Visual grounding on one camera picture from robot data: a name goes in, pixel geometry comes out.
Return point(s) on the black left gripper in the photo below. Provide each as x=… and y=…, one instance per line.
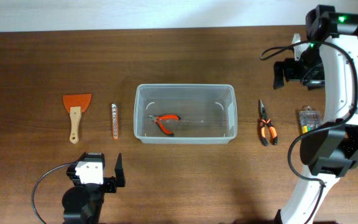
x=111, y=182

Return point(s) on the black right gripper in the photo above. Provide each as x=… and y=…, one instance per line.
x=317, y=81

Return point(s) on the orange black long-nose pliers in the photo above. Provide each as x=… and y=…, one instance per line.
x=265, y=122

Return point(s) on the clear screwdriver set case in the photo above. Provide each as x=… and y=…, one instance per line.
x=309, y=119

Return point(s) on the red small cutting pliers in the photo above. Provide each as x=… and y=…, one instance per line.
x=158, y=120

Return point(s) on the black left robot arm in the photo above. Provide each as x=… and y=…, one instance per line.
x=83, y=202

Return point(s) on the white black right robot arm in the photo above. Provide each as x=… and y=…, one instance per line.
x=328, y=58

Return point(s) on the clear plastic container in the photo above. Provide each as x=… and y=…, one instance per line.
x=208, y=113

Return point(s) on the orange socket bit holder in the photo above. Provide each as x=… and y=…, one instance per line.
x=114, y=116

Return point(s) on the orange scraper wooden handle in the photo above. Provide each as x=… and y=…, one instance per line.
x=76, y=105

